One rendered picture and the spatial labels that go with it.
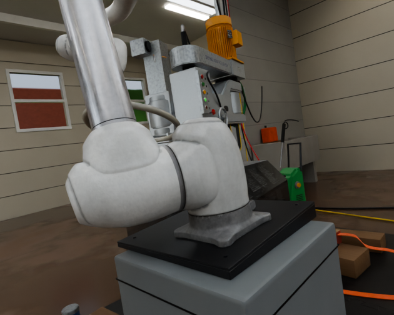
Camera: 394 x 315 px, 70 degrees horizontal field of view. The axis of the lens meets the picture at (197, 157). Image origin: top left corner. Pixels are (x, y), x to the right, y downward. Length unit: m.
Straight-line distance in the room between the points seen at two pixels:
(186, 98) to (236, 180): 1.36
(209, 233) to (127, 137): 0.27
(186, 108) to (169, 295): 1.49
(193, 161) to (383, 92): 5.91
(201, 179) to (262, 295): 0.24
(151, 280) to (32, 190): 7.04
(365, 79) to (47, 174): 7.23
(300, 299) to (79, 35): 0.72
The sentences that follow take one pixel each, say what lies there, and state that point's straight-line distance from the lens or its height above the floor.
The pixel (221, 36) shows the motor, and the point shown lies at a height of 1.92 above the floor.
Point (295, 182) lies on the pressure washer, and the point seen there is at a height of 0.43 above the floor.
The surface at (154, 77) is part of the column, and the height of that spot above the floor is 1.71.
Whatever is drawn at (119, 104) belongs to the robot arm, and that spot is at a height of 1.15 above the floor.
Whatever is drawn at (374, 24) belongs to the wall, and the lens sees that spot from 6.59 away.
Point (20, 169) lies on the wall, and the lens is 7.57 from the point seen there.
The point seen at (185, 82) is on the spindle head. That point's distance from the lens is 1.96.
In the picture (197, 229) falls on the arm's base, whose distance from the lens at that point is 0.67.
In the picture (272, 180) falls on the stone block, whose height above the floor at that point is 0.68.
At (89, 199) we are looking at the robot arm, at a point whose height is 0.97.
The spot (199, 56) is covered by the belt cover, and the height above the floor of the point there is 1.62.
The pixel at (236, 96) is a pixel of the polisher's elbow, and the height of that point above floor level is 1.40.
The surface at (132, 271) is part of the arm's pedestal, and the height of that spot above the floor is 0.78.
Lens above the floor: 1.05
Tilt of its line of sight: 3 degrees down
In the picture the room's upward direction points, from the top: 9 degrees counter-clockwise
